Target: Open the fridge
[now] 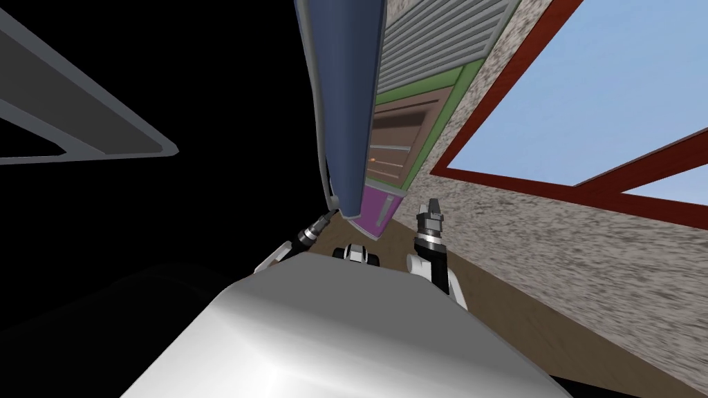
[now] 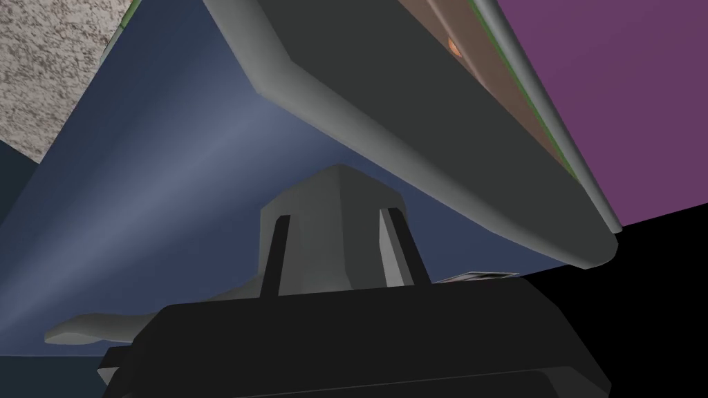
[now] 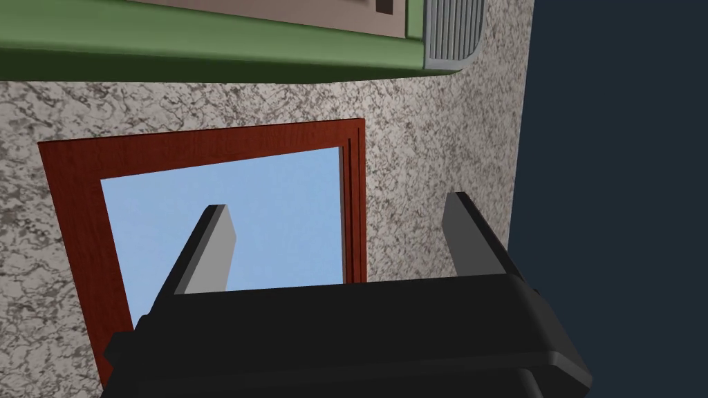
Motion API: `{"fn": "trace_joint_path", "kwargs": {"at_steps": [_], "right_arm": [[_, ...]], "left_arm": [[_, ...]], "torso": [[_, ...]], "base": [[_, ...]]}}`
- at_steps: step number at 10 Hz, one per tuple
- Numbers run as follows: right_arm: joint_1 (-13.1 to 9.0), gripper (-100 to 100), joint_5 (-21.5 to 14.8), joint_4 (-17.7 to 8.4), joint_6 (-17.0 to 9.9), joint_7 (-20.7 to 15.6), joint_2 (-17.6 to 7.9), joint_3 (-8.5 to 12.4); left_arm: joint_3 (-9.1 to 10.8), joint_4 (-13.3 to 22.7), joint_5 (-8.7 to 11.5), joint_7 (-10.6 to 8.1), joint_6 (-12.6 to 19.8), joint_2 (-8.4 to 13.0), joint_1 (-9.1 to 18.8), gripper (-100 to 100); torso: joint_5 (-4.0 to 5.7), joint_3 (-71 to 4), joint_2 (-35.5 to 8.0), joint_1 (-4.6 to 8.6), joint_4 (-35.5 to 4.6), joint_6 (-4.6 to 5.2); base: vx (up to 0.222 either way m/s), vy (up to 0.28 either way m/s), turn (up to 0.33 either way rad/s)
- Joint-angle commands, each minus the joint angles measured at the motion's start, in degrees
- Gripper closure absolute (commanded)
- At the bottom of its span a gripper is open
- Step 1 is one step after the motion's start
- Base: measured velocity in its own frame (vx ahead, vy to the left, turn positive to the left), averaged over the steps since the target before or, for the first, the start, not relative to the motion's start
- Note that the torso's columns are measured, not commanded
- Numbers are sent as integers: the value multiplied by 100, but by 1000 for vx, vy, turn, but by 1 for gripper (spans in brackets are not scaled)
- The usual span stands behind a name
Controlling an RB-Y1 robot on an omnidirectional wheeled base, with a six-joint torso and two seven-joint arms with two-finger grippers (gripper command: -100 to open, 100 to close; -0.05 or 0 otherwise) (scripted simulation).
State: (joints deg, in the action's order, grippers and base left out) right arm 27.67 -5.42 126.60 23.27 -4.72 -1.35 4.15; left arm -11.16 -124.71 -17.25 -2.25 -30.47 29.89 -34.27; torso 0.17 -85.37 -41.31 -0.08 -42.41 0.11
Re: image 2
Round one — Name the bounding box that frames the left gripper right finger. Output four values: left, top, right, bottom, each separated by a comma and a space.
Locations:
378, 207, 433, 289

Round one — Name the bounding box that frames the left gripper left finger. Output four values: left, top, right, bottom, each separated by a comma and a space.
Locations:
259, 214, 292, 300

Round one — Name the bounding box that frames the dark grey slab, pale rim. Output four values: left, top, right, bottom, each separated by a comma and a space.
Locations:
203, 0, 624, 272

